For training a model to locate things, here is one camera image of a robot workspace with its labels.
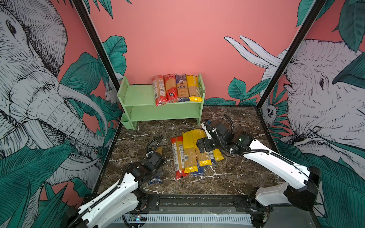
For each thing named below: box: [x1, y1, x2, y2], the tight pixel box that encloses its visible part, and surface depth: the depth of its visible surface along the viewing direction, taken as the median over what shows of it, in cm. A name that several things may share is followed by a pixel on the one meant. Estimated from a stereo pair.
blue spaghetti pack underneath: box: [192, 166, 204, 176], surface depth 84 cm
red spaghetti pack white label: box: [152, 75, 168, 107], surface depth 88 cm
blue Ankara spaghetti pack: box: [175, 74, 190, 103], surface depth 90 cm
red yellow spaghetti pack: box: [163, 73, 179, 102], surface depth 91 cm
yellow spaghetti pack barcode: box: [182, 129, 199, 174], surface depth 88 cm
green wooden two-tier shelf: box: [117, 73, 206, 130], surface depth 98 cm
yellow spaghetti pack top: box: [185, 75, 203, 103], surface depth 90 cm
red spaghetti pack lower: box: [171, 135, 189, 180], surface depth 90 cm
